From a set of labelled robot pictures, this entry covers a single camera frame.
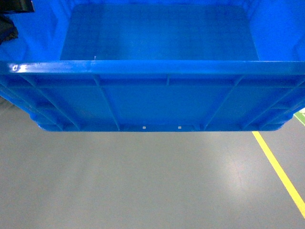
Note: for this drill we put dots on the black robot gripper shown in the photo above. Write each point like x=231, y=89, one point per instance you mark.
x=8, y=31

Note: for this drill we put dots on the large blue plastic crate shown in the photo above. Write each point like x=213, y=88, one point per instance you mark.
x=157, y=65

